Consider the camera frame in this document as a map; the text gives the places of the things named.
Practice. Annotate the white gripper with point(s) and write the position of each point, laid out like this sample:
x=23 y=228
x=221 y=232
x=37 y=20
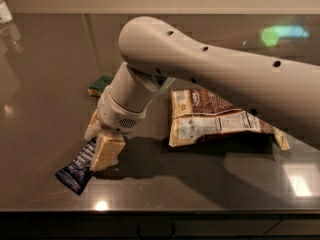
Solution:
x=115 y=116

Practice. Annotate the dark blue rxbar wrapper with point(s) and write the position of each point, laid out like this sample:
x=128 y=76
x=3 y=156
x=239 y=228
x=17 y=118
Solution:
x=77 y=173

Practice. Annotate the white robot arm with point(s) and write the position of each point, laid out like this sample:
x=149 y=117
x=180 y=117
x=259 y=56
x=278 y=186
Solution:
x=284 y=93

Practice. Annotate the brown chip bag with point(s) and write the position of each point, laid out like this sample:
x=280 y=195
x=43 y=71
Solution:
x=199 y=115

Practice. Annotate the green yellow sponge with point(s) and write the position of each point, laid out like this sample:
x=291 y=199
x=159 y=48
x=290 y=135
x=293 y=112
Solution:
x=98 y=86

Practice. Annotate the white bottle at corner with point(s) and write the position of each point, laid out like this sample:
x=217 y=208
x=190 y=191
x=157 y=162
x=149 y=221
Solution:
x=5 y=14

